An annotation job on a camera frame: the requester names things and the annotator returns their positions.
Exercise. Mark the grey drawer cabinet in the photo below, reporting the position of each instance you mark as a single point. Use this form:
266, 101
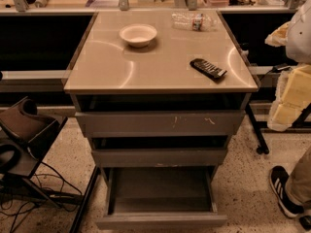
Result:
111, 76

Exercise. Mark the grey top drawer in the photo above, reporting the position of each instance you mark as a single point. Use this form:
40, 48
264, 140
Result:
159, 123

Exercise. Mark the grey drawer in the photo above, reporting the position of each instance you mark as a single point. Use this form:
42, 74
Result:
159, 123
159, 151

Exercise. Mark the grey middle drawer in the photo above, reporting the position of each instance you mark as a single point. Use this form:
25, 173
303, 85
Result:
159, 151

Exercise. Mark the open bottom drawer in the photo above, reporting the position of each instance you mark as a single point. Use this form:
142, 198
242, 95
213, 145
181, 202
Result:
159, 197

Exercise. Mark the black remote control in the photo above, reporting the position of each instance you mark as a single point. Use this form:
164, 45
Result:
207, 69

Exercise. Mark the white bowl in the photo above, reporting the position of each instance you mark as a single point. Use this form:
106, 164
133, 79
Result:
138, 35

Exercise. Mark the clear plastic water bottle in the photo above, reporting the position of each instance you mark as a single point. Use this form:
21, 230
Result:
190, 21

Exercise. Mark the black table leg with caster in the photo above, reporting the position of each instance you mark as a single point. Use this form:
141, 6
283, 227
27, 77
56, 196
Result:
262, 147

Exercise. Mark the black power adapter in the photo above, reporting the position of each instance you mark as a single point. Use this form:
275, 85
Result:
281, 67

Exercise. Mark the white yellow padded robot part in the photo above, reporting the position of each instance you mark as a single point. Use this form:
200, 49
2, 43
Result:
293, 92

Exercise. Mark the black white sneaker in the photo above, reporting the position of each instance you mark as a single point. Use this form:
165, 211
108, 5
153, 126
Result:
277, 178

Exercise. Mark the khaki trouser leg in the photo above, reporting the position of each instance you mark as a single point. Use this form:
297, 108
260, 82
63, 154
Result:
298, 185

